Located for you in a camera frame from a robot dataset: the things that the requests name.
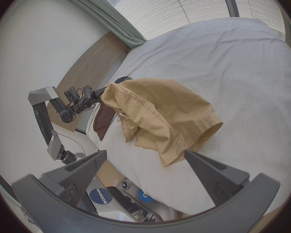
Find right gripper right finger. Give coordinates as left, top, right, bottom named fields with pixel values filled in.
left=184, top=150, right=251, bottom=208

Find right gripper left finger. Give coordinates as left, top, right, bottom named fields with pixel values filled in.
left=42, top=150, right=108, bottom=208

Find tan shorts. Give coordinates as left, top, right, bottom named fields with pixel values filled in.
left=101, top=78, right=224, bottom=167

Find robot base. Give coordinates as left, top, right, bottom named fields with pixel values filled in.
left=86, top=176, right=185, bottom=223

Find brown garment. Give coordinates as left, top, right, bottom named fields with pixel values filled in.
left=93, top=103, right=115, bottom=140

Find grey-green curtain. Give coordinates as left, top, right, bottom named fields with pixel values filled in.
left=280, top=9, right=291, bottom=53
left=46, top=0, right=147, bottom=49

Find bed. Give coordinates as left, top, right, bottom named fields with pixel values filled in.
left=51, top=17, right=291, bottom=218

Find window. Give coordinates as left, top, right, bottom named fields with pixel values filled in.
left=85, top=0, right=289, bottom=41

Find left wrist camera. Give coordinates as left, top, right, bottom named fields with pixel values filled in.
left=83, top=85, right=94, bottom=98

